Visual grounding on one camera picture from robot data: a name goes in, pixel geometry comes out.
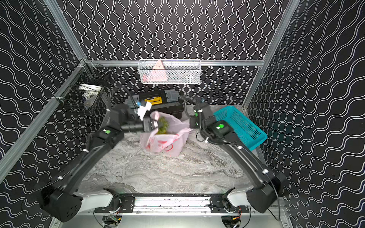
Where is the yellow pineapple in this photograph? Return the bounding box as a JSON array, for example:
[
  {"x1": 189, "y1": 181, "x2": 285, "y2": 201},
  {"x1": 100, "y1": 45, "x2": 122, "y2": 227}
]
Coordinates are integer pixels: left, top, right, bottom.
[{"x1": 157, "y1": 116, "x2": 170, "y2": 135}]

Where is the pink plastic bag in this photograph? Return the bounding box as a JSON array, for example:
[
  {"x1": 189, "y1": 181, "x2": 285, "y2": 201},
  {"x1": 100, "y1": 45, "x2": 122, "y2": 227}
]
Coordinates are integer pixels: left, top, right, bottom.
[{"x1": 140, "y1": 111, "x2": 192, "y2": 157}]

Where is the teal plastic basket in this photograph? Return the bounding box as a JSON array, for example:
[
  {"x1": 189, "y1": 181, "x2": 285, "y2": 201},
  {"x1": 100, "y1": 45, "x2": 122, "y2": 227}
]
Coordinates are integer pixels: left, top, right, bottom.
[{"x1": 214, "y1": 106, "x2": 268, "y2": 151}]

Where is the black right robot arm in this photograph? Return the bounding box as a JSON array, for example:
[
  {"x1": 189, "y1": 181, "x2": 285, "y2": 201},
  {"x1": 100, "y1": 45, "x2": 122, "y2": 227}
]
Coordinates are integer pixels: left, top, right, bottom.
[{"x1": 180, "y1": 96, "x2": 286, "y2": 213}]

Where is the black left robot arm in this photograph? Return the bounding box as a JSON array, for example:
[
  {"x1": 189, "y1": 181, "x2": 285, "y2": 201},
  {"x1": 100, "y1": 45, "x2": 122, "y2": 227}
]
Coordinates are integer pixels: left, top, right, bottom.
[{"x1": 34, "y1": 102, "x2": 158, "y2": 222}]

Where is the black toolbox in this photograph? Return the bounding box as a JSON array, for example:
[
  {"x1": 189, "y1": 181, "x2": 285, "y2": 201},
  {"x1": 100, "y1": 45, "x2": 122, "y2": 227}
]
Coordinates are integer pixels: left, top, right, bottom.
[{"x1": 133, "y1": 89, "x2": 184, "y2": 119}]

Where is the pink triangular card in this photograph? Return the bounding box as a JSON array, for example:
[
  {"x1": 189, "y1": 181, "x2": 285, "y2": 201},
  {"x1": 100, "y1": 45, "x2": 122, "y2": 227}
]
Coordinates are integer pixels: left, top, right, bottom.
[{"x1": 147, "y1": 60, "x2": 168, "y2": 82}]

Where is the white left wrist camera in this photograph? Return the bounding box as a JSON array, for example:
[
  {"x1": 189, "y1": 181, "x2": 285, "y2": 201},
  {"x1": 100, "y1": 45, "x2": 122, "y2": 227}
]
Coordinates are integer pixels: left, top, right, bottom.
[{"x1": 137, "y1": 101, "x2": 152, "y2": 121}]

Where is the white wire wall basket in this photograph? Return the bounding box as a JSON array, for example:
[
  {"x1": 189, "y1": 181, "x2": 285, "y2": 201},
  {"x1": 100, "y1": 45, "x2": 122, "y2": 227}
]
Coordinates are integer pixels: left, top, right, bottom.
[{"x1": 137, "y1": 59, "x2": 202, "y2": 84}]

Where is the black wire wall basket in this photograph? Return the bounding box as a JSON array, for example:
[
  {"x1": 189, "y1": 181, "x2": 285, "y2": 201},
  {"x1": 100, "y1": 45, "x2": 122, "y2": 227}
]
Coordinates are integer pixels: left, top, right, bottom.
[{"x1": 53, "y1": 62, "x2": 112, "y2": 113}]

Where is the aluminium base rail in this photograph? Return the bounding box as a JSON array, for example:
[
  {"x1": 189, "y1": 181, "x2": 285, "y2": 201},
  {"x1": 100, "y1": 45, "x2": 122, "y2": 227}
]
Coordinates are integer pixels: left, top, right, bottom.
[{"x1": 56, "y1": 195, "x2": 289, "y2": 216}]

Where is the aluminium frame post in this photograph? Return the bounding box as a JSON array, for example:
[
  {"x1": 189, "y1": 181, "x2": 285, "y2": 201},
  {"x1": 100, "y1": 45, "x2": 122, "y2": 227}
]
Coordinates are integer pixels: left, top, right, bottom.
[{"x1": 43, "y1": 0, "x2": 87, "y2": 60}]

